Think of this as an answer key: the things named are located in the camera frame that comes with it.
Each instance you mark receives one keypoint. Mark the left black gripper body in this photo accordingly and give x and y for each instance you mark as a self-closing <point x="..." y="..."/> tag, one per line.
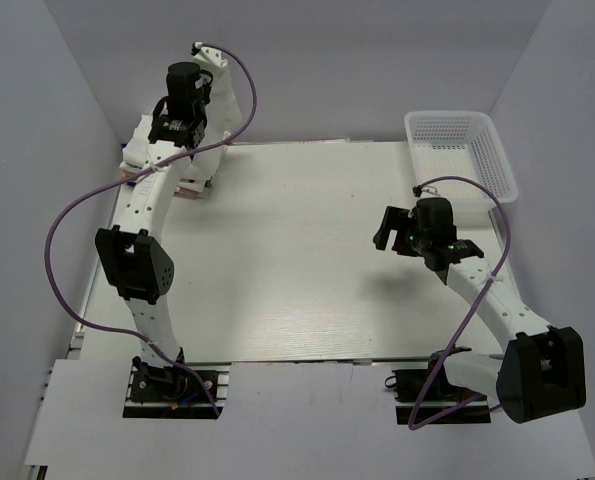
<point x="205" y="91"/>

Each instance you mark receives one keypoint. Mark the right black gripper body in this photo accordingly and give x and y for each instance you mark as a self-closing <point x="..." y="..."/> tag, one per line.
<point x="409" y="240"/>

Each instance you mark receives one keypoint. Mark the white t-shirt stack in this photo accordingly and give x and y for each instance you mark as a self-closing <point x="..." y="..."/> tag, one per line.
<point x="196" y="182"/>

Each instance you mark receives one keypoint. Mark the white green Charlie Brown t-shirt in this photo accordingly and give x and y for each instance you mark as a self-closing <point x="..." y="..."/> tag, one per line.
<point x="222" y="97"/>

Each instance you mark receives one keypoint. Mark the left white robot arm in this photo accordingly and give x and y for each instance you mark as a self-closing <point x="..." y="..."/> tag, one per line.
<point x="168" y="150"/>

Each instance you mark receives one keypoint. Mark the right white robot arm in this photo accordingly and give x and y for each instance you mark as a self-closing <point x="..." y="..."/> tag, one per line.
<point x="541" y="369"/>

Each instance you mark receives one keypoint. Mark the white plastic mesh basket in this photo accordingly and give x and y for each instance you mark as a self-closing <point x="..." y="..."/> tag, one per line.
<point x="460" y="143"/>

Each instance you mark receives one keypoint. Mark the white table board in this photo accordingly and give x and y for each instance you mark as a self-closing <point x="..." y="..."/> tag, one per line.
<point x="278" y="263"/>

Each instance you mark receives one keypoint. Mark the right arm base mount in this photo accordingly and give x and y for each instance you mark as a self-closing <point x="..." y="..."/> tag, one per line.
<point x="406" y="383"/>

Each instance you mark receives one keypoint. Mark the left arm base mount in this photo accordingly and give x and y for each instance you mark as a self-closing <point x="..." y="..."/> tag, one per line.
<point x="172" y="393"/>

